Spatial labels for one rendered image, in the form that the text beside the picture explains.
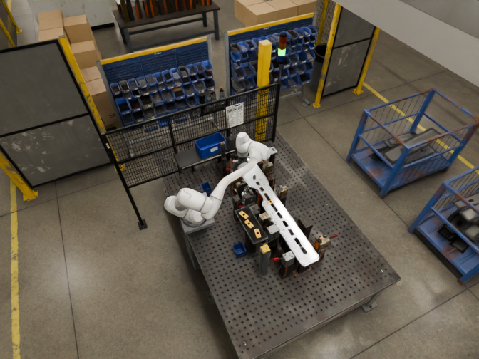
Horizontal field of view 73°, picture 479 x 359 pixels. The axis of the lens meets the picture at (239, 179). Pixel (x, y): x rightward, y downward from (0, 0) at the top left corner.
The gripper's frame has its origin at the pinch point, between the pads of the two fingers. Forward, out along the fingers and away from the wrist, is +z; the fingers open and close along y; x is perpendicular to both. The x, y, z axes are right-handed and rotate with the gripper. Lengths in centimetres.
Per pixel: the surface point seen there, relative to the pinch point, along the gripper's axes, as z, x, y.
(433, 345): 146, -175, 125
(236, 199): 38.8, 1.2, -6.0
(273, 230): 35, -45, 7
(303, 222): 43, -46, 39
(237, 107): 7, 90, 38
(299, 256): 46, -72, 19
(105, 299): 146, 15, -160
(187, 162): 43, 72, -31
